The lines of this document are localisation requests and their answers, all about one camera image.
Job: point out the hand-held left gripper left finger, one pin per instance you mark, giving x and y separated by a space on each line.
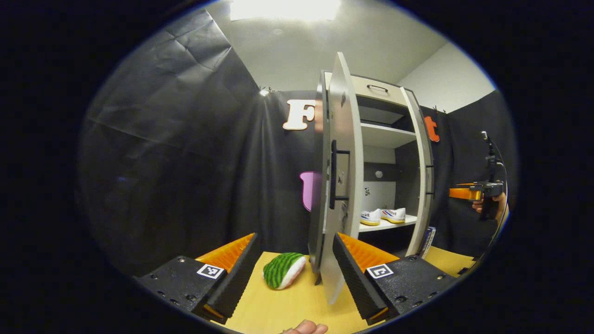
239 278

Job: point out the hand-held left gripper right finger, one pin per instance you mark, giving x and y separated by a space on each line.
352 278

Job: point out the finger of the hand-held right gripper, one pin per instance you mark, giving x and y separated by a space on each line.
461 193

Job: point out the white shoe cabinet door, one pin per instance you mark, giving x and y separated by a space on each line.
345 116
423 153

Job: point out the white sneaker shoe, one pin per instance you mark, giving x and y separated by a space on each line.
394 215
370 217

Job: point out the white shoe cabinet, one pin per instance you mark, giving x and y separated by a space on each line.
385 157

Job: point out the white cabinet shelf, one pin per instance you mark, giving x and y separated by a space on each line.
385 134
387 225

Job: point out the white cabinet drawer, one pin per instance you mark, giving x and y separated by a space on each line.
380 93

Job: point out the watermelon plush toy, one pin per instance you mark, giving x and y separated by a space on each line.
280 271

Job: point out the small blue white box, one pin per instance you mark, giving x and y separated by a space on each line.
428 241

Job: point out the ceiling light panel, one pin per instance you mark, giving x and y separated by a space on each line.
283 9

